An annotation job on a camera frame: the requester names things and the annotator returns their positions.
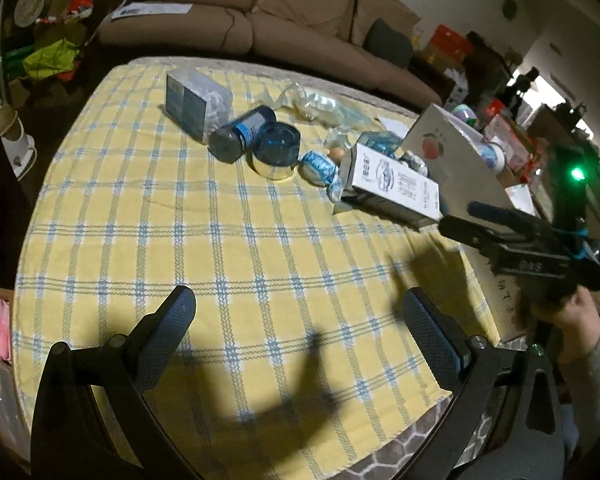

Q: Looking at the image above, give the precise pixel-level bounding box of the person's right forearm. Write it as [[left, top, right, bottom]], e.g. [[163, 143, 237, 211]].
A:
[[557, 322, 600, 456]]

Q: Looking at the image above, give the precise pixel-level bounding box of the blue clear plastic pack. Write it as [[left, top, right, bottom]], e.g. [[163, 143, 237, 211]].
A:
[[357, 131, 406, 158]]

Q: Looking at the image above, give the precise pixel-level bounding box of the dark blue bottle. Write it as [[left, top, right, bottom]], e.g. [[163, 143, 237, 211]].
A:
[[208, 105, 278, 163]]

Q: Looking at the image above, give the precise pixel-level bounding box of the purple plastic container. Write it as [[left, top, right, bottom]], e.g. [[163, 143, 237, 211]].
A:
[[452, 104, 481, 128]]

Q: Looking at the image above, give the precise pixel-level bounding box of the clear plastic bag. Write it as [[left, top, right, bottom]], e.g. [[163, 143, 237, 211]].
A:
[[260, 82, 376, 128]]

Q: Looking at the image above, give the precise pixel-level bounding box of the white rectangular carton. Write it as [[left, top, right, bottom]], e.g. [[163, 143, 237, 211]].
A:
[[337, 142, 442, 231]]

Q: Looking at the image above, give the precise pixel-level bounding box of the green cloth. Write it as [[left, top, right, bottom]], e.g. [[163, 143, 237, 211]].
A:
[[22, 40, 81, 83]]

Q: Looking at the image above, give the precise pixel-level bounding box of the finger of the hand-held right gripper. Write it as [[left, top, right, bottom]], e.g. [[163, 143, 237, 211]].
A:
[[439, 215, 506, 256], [467, 201, 556, 241]]

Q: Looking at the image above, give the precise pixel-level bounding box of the round tin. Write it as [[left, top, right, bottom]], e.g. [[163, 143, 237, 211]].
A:
[[12, 0, 55, 28]]

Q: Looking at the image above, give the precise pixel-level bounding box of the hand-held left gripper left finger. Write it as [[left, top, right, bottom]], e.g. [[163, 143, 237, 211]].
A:
[[30, 285, 201, 480]]

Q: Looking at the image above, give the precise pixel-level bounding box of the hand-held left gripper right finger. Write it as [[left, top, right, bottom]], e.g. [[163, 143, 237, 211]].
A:
[[404, 287, 566, 480]]

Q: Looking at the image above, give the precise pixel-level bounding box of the brown sofa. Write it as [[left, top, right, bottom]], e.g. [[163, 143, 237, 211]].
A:
[[96, 0, 443, 108]]

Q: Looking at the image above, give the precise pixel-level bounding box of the clear cotton swab box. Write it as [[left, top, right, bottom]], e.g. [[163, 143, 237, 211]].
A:
[[164, 69, 232, 145]]

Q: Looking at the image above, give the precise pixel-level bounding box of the dark grey pillow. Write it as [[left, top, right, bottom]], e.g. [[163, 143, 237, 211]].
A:
[[364, 19, 415, 70]]

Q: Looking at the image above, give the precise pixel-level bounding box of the blue foil packet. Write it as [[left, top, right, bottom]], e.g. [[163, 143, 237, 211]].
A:
[[300, 150, 348, 201]]

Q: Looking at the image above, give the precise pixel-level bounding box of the white standing rack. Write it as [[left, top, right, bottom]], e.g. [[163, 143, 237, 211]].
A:
[[0, 0, 37, 176]]

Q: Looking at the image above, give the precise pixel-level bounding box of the white blue paper cup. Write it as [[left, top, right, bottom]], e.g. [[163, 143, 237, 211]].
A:
[[477, 141, 508, 171]]

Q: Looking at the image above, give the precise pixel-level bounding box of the large cardboard box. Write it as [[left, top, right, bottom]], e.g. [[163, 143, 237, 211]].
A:
[[400, 104, 546, 346]]

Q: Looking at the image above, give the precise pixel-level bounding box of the person's right hand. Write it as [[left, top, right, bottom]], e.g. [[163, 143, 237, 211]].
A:
[[530, 290, 600, 362]]

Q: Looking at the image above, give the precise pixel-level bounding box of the white paper sheet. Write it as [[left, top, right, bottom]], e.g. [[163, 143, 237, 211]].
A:
[[111, 1, 193, 22]]

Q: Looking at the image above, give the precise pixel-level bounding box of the yellow plaid tablecloth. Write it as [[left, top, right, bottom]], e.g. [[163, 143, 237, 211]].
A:
[[12, 62, 501, 480]]

